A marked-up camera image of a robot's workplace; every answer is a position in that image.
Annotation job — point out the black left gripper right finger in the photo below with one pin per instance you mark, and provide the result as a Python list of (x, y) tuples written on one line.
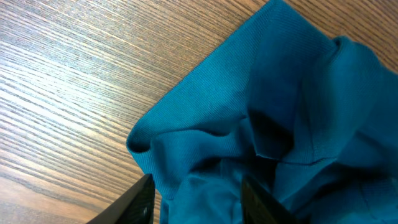
[(260, 207)]

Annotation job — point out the blue polo shirt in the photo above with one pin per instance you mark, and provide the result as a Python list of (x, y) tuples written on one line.
[(312, 119)]

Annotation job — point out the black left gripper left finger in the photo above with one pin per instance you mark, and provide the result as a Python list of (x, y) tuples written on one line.
[(135, 206)]

